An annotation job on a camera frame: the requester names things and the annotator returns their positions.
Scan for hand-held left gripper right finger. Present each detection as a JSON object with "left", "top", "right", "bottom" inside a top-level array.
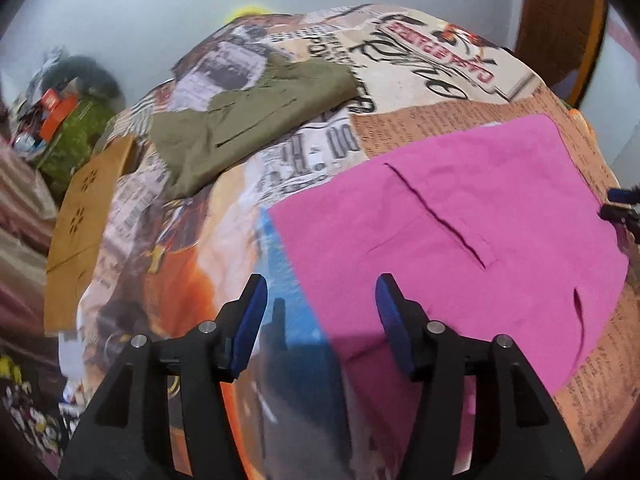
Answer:
[{"left": 375, "top": 273, "right": 586, "bottom": 480}]

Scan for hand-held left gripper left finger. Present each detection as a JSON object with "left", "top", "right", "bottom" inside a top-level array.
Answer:
[{"left": 57, "top": 274, "right": 268, "bottom": 480}]

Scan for pink pants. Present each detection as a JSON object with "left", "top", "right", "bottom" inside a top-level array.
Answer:
[{"left": 267, "top": 114, "right": 630, "bottom": 468}]

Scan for olive green pants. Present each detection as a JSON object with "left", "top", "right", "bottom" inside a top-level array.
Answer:
[{"left": 150, "top": 52, "right": 358, "bottom": 200}]

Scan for printed blanket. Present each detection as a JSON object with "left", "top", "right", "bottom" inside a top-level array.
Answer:
[{"left": 57, "top": 4, "right": 631, "bottom": 480}]

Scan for wooden door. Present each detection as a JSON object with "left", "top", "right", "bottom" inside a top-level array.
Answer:
[{"left": 515, "top": 0, "right": 608, "bottom": 108}]

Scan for wooden lap desk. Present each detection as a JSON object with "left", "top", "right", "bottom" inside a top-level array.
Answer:
[{"left": 45, "top": 134, "right": 138, "bottom": 336}]

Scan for black patterned cloth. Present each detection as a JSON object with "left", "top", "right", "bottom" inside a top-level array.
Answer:
[{"left": 0, "top": 355, "right": 68, "bottom": 461}]

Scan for striped curtain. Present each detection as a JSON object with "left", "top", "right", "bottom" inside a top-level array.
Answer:
[{"left": 0, "top": 145, "right": 58, "bottom": 341}]

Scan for green storage box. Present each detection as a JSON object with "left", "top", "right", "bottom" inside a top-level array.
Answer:
[{"left": 37, "top": 102, "right": 118, "bottom": 196}]

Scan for orange box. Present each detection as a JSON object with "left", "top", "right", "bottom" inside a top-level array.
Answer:
[{"left": 39, "top": 89, "right": 81, "bottom": 141}]

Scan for grey plush toy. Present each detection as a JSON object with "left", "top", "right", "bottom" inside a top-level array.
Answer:
[{"left": 52, "top": 55, "right": 126, "bottom": 106}]

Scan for pile of clothes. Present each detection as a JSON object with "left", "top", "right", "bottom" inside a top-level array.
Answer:
[{"left": 27, "top": 47, "right": 68, "bottom": 91}]

